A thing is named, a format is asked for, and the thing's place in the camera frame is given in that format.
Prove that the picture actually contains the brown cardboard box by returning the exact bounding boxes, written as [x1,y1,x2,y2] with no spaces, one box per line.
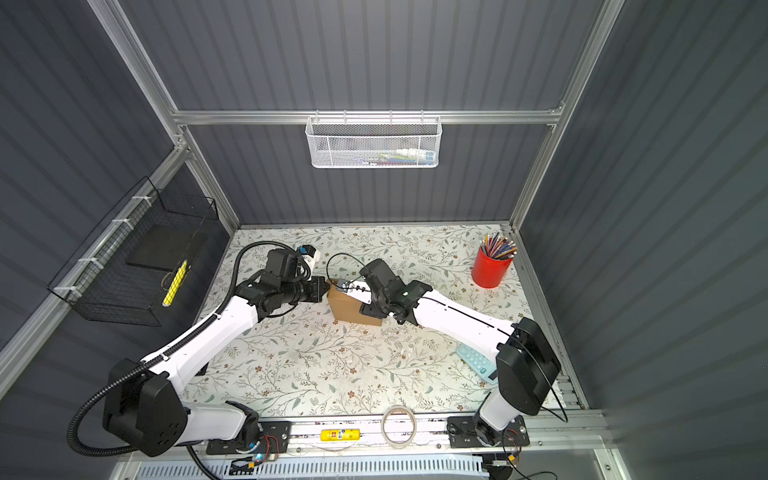
[327,285,382,327]

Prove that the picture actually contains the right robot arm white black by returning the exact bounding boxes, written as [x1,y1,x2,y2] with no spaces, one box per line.
[337,259,561,443]

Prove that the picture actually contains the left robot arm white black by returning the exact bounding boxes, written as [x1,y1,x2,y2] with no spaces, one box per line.
[102,243,329,456]

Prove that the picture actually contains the red metal pencil cup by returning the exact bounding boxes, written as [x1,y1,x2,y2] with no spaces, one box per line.
[471,248,513,289]

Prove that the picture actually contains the yellow striped tool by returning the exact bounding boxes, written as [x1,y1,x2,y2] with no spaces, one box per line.
[161,260,189,308]

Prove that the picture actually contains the teal calculator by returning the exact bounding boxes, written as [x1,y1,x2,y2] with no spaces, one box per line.
[456,344,498,385]

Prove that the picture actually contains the bundle of coloured pencils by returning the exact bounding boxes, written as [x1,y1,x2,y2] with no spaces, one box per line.
[480,232,518,261]

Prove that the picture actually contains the black foam pad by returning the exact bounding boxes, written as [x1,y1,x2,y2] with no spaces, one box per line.
[125,225,208,272]

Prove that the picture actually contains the markers in white basket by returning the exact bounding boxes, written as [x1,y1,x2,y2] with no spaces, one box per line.
[356,148,438,167]

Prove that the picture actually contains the yellow spirit level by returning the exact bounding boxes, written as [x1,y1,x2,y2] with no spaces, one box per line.
[321,429,361,442]

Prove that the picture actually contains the clear tape roll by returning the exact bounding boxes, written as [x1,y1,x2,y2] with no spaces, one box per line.
[380,405,417,449]

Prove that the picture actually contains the black corrugated cable hose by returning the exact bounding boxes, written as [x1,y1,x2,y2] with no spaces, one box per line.
[65,240,295,480]

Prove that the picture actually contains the white wire mesh basket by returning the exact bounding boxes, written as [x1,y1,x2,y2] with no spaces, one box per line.
[305,115,443,169]

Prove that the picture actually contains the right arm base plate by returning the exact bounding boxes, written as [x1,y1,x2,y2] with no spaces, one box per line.
[446,415,530,449]

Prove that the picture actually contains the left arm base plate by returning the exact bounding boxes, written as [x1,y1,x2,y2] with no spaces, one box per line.
[206,421,292,455]

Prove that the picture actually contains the black wire mesh basket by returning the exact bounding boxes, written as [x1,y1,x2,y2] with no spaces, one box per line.
[48,177,219,327]

